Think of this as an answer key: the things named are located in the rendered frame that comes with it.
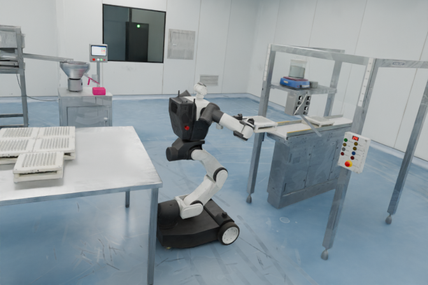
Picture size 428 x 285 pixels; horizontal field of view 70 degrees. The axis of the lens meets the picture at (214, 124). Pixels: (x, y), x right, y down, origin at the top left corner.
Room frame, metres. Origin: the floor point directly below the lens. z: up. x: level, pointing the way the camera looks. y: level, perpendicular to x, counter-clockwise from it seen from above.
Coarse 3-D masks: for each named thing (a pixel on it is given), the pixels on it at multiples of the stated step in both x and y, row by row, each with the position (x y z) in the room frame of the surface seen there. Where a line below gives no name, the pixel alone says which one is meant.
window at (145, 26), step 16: (112, 16) 6.74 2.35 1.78; (128, 16) 6.92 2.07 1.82; (144, 16) 7.10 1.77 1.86; (160, 16) 7.30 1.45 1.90; (112, 32) 6.74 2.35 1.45; (128, 32) 6.92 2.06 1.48; (144, 32) 7.10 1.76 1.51; (160, 32) 7.31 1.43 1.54; (112, 48) 6.74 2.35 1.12; (128, 48) 6.92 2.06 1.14; (144, 48) 7.11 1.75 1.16; (160, 48) 7.32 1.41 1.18
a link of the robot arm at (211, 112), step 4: (208, 104) 2.14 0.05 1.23; (208, 108) 2.10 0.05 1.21; (212, 108) 2.10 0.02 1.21; (216, 108) 2.11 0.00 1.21; (204, 112) 2.09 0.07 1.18; (208, 112) 2.08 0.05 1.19; (212, 112) 2.08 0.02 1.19; (216, 112) 2.08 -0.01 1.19; (220, 112) 2.09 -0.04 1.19; (204, 116) 2.06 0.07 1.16; (208, 116) 2.06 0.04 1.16; (212, 116) 2.07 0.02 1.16; (216, 116) 2.07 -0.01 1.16; (220, 116) 2.07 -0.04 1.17; (212, 120) 2.07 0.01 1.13; (216, 120) 2.07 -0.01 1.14
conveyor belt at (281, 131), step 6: (336, 120) 3.55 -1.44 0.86; (342, 120) 3.58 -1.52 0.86; (348, 120) 3.61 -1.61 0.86; (282, 126) 3.06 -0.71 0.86; (288, 126) 3.09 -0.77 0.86; (294, 126) 3.11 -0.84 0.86; (300, 126) 3.13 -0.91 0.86; (306, 126) 3.16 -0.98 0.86; (270, 132) 2.90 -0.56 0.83; (276, 132) 2.85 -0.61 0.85; (282, 132) 2.84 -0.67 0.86; (282, 138) 2.78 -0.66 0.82
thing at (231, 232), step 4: (228, 224) 2.23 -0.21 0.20; (232, 224) 2.23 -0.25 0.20; (220, 228) 2.21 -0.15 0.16; (224, 228) 2.19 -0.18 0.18; (228, 228) 2.20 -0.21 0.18; (232, 228) 2.24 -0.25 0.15; (236, 228) 2.25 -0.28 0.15; (220, 232) 2.18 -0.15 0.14; (224, 232) 2.18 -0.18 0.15; (228, 232) 2.22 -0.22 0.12; (232, 232) 2.24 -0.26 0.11; (236, 232) 2.26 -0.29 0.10; (220, 236) 2.17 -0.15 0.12; (224, 236) 2.20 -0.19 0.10; (228, 236) 2.22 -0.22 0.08; (232, 236) 2.25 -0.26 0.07; (236, 236) 2.25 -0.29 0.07; (220, 240) 2.17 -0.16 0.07; (224, 240) 2.20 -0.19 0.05; (228, 240) 2.22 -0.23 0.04; (232, 240) 2.23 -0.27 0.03; (224, 244) 2.19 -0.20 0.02; (228, 244) 2.21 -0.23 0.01
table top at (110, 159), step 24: (96, 144) 2.16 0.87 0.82; (120, 144) 2.21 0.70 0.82; (0, 168) 1.65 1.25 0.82; (72, 168) 1.74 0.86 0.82; (96, 168) 1.78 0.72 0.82; (120, 168) 1.81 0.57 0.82; (144, 168) 1.85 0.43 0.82; (0, 192) 1.40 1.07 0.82; (24, 192) 1.42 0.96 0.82; (48, 192) 1.44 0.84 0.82; (72, 192) 1.47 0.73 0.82; (96, 192) 1.52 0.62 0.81
